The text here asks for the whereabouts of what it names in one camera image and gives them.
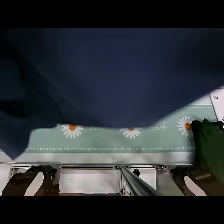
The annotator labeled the navy blue garment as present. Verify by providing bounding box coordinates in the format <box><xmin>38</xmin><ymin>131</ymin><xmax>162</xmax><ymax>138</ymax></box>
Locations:
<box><xmin>0</xmin><ymin>27</ymin><xmax>224</xmax><ymax>160</ymax></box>

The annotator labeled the dark green garment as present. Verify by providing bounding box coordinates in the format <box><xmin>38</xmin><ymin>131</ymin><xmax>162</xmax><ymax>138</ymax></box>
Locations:
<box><xmin>190</xmin><ymin>118</ymin><xmax>224</xmax><ymax>184</ymax></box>

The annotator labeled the silver frame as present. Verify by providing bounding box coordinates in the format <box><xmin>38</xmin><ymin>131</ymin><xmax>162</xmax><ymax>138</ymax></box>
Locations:
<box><xmin>0</xmin><ymin>89</ymin><xmax>224</xmax><ymax>197</ymax></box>

